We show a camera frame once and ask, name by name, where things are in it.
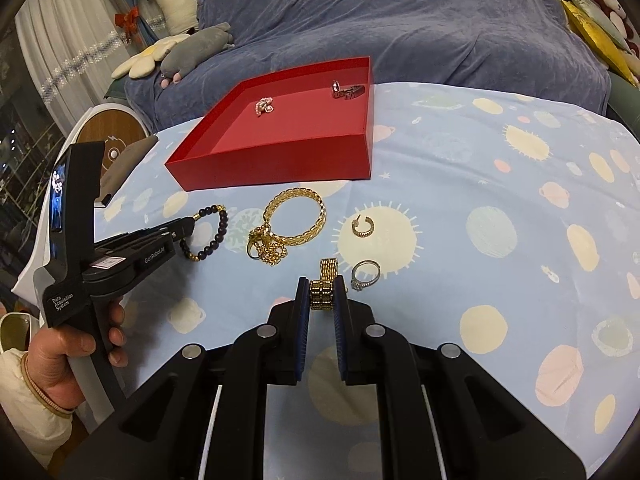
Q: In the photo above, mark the yellow pillow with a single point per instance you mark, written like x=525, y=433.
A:
x=595, y=40

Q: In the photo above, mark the person's left hand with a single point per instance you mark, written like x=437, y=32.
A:
x=55, y=370

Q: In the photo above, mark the red bow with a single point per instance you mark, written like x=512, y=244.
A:
x=127, y=19

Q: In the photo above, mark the blue-grey sofa cover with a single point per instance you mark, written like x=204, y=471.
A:
x=400, y=25

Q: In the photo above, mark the person's left forearm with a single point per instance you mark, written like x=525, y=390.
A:
x=25, y=410

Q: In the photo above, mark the gold watch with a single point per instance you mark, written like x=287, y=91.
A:
x=321, y=300

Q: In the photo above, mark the blue curtain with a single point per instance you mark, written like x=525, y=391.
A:
x=145, y=25

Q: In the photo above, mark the red tray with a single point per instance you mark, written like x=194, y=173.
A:
x=280, y=165

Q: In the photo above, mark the wide gold bangle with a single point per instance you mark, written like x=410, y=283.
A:
x=295, y=193

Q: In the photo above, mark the grey plush toy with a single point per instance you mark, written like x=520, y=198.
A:
x=192, y=52

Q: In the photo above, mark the white round device wooden disc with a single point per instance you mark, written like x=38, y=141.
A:
x=115, y=127

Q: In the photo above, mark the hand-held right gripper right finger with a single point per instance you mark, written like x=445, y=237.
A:
x=342, y=330

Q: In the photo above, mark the flower shaped pillow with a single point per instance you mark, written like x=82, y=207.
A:
x=142, y=60

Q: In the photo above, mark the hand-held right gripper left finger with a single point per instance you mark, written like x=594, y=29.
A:
x=301, y=330

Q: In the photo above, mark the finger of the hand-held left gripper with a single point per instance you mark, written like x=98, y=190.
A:
x=182, y=227

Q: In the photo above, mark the silver grey pillow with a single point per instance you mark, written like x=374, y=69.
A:
x=587, y=2

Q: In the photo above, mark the gold hoop earring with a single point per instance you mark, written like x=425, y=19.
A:
x=360, y=232

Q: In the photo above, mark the red monkey plush toy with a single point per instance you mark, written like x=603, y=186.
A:
x=612, y=7

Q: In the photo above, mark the white curtain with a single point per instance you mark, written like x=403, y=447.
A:
x=65, y=50

